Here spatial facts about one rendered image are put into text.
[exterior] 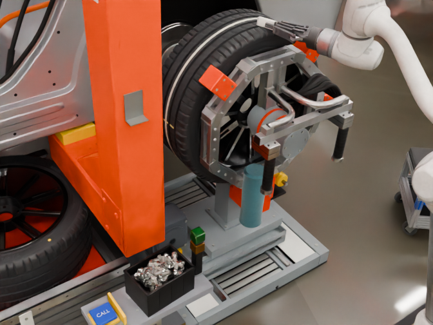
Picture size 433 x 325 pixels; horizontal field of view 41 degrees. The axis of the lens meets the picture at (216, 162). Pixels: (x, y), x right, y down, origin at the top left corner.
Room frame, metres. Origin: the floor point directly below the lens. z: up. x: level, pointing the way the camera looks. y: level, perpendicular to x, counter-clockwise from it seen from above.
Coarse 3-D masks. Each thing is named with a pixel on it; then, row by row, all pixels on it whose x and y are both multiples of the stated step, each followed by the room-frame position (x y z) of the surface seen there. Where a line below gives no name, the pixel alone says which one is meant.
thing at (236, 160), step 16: (288, 80) 1.95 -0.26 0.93; (304, 80) 1.98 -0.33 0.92; (240, 96) 1.81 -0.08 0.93; (256, 96) 1.91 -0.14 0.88; (240, 112) 1.87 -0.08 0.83; (224, 128) 1.78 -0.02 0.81; (240, 128) 1.82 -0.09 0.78; (224, 144) 1.94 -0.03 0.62; (240, 144) 1.94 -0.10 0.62; (224, 160) 1.78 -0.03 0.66; (240, 160) 1.84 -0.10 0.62; (256, 160) 1.85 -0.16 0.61
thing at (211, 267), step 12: (276, 228) 1.93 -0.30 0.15; (252, 240) 1.85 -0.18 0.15; (264, 240) 1.83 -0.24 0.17; (276, 240) 1.87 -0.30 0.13; (180, 252) 1.73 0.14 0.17; (204, 252) 1.73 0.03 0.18; (228, 252) 1.77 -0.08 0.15; (240, 252) 1.75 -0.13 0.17; (252, 252) 1.79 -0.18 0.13; (204, 264) 1.69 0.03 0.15; (216, 264) 1.67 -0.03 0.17; (228, 264) 1.71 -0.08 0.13
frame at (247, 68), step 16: (288, 48) 1.85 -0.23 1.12; (240, 64) 1.73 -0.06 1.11; (256, 64) 1.72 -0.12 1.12; (272, 64) 1.76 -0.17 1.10; (288, 64) 1.80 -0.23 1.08; (304, 64) 1.85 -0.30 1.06; (240, 80) 1.68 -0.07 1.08; (320, 96) 1.92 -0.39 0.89; (208, 112) 1.64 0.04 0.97; (224, 112) 1.64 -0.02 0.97; (304, 112) 1.95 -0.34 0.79; (208, 128) 1.62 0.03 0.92; (208, 144) 1.61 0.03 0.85; (208, 160) 1.61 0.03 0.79; (288, 160) 1.85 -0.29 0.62; (224, 176) 1.65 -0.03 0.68; (240, 176) 1.72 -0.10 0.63
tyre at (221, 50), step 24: (216, 24) 1.91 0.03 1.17; (240, 24) 1.90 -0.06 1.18; (192, 48) 1.83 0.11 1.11; (216, 48) 1.79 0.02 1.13; (240, 48) 1.77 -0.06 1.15; (264, 48) 1.84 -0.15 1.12; (168, 72) 1.81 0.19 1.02; (192, 72) 1.74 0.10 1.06; (168, 96) 1.75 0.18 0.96; (192, 96) 1.67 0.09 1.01; (168, 120) 1.72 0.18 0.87; (192, 120) 1.66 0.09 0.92; (168, 144) 1.77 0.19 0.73; (192, 144) 1.66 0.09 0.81; (192, 168) 1.67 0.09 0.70; (240, 168) 1.81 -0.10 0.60
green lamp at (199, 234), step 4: (196, 228) 1.39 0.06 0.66; (200, 228) 1.39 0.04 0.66; (192, 232) 1.37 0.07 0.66; (196, 232) 1.37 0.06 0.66; (200, 232) 1.37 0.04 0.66; (204, 232) 1.37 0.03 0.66; (192, 236) 1.37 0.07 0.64; (196, 236) 1.35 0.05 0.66; (200, 236) 1.36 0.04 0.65; (204, 236) 1.37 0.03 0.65; (192, 240) 1.37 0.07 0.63; (196, 240) 1.35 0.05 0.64; (200, 240) 1.36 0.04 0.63; (204, 240) 1.37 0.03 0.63
